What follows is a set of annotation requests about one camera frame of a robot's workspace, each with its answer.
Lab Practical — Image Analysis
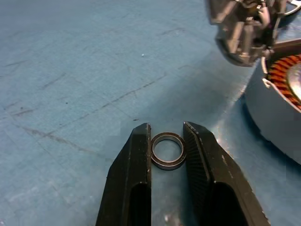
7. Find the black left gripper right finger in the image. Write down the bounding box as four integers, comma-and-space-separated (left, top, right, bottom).
182, 121, 271, 226

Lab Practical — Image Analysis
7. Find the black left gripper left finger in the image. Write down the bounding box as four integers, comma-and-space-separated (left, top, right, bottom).
95, 122, 152, 226

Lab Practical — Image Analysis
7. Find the grey motor housing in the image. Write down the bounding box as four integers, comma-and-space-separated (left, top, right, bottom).
243, 37, 301, 165

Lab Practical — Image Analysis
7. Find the silver spoked rotor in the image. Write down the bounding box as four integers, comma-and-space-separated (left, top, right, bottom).
208, 0, 301, 68

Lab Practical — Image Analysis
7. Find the small steel bearing ring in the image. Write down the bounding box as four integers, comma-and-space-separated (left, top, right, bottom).
150, 131, 187, 170

